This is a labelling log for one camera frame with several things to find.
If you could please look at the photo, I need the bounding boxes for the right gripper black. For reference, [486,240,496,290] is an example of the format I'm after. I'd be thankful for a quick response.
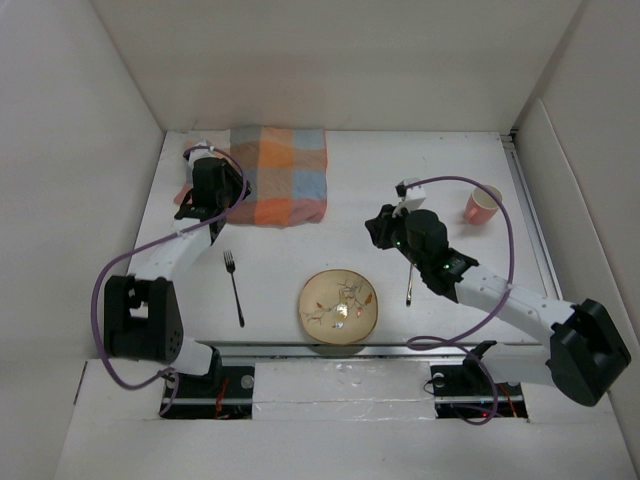
[364,201,427,272]

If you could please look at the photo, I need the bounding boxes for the checkered orange blue cloth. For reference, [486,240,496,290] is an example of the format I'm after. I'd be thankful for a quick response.
[185,126,328,227]

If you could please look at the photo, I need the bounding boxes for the black metal fork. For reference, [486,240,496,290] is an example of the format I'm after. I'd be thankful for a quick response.
[223,250,245,328]

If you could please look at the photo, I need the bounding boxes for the black metal spoon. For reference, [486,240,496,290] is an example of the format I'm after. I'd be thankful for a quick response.
[405,263,414,308]

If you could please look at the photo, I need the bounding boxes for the beige bird pattern plate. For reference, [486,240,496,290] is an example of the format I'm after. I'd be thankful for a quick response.
[298,269,379,346]

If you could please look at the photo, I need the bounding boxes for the pink cup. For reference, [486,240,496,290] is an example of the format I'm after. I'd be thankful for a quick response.
[464,185,502,226]

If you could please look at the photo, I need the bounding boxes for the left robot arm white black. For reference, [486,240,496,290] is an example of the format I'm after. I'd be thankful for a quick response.
[103,151,250,397]

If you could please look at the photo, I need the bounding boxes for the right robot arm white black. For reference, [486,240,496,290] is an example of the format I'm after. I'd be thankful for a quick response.
[365,205,631,406]

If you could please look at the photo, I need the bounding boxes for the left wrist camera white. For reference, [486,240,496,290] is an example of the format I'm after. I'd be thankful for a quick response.
[182,140,215,175]

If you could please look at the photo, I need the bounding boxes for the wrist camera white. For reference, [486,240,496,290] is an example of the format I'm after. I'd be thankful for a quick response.
[392,178,426,218]
[182,140,215,175]

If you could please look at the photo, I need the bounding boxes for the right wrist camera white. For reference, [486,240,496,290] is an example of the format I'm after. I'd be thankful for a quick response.
[392,178,426,218]

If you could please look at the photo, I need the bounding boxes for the aluminium rail right side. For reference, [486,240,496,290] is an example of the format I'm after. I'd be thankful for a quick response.
[500,135,564,300]

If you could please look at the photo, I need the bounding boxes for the aluminium rail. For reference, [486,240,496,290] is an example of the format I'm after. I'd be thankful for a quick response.
[194,340,541,359]
[500,135,564,300]

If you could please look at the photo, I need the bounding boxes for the aluminium rail front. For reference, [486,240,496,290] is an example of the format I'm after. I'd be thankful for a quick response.
[194,340,541,359]

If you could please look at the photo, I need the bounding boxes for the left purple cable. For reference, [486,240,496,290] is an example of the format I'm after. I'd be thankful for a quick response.
[89,144,251,416]

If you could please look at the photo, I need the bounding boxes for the purple cable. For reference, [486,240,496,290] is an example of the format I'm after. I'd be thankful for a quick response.
[89,144,251,416]
[406,175,515,426]

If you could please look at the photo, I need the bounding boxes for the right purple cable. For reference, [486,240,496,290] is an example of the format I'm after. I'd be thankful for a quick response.
[406,175,515,426]

